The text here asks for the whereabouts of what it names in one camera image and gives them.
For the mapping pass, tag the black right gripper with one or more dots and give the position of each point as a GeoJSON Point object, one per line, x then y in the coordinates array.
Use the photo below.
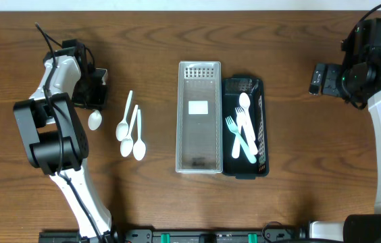
{"type": "Point", "coordinates": [328, 84]}

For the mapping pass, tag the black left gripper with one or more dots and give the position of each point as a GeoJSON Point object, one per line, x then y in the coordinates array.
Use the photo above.
{"type": "Point", "coordinates": [93, 100]}

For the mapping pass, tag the white plastic spoon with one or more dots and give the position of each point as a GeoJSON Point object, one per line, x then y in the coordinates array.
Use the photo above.
{"type": "Point", "coordinates": [123, 127]}
{"type": "Point", "coordinates": [94, 120]}
{"type": "Point", "coordinates": [139, 148]}
{"type": "Point", "coordinates": [127, 143]}

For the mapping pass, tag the white plastic utensil pinkish handle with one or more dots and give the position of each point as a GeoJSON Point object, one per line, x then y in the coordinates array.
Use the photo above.
{"type": "Point", "coordinates": [245, 103]}

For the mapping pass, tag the white plastic fork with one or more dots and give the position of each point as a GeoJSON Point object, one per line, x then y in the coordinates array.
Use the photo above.
{"type": "Point", "coordinates": [234, 129]}
{"type": "Point", "coordinates": [236, 146]}
{"type": "Point", "coordinates": [248, 133]}

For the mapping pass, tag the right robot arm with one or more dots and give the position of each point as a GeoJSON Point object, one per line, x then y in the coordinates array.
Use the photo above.
{"type": "Point", "coordinates": [359, 84]}

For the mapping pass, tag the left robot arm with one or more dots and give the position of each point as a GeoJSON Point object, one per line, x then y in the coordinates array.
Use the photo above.
{"type": "Point", "coordinates": [54, 138]}

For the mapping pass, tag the black plastic basket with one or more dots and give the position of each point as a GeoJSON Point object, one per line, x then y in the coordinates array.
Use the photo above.
{"type": "Point", "coordinates": [240, 167]}

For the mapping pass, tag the white label in basket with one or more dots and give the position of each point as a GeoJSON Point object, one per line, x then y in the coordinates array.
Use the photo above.
{"type": "Point", "coordinates": [198, 108]}

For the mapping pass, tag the clear plastic basket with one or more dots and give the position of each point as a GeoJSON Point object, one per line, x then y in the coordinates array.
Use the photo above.
{"type": "Point", "coordinates": [199, 137]}

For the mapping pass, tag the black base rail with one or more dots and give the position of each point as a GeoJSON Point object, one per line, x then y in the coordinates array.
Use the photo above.
{"type": "Point", "coordinates": [272, 232]}

